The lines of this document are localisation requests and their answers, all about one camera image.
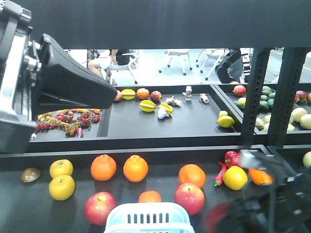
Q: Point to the orange fruit middle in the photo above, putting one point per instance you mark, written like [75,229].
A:
[193,174]

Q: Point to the orange fruit far left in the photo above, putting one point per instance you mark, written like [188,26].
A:
[103,168]

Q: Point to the pale peach rear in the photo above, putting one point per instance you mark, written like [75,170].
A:
[307,159]

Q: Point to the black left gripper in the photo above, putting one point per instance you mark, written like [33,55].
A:
[49,80]

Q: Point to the yellow apple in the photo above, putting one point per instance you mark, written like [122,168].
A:
[62,187]
[61,167]

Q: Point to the orange fruit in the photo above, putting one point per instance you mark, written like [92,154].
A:
[135,169]
[149,196]
[193,174]
[103,168]

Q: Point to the red bell pepper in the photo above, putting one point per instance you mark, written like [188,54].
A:
[232,158]

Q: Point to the orange with navel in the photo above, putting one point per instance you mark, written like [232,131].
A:
[260,177]

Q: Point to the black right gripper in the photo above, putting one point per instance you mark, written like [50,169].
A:
[285,208]

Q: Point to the yellow lemon fruit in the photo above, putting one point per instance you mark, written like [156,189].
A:
[235,178]

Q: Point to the light blue plastic basket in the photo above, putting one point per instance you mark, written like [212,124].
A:
[154,217]

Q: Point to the bright red apple tray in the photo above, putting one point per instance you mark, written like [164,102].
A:
[215,215]

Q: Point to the white garlic bulb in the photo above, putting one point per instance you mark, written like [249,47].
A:
[162,113]

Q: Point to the orange fruit left rear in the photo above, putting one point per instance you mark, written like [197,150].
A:
[135,169]

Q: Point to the black wooden produce stand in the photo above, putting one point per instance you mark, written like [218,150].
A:
[170,24]

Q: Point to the pink red apple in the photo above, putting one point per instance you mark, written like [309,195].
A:
[190,197]
[98,207]

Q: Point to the white office chair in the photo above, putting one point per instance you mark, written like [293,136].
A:
[181,54]

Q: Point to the yellow apple rear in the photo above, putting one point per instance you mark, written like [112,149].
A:
[61,167]

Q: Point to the yellow apple front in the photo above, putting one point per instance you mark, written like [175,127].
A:
[62,187]

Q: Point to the yellow starfruit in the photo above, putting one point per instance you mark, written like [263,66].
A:
[147,105]

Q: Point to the red chili pepper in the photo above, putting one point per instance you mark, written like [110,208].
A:
[218,180]

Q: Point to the seated person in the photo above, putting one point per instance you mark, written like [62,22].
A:
[113,57]

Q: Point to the cherry tomato pile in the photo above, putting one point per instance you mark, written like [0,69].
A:
[72,122]

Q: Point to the orange fruit front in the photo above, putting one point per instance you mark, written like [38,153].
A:
[149,196]

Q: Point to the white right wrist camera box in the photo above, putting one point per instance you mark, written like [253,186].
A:
[252,159]

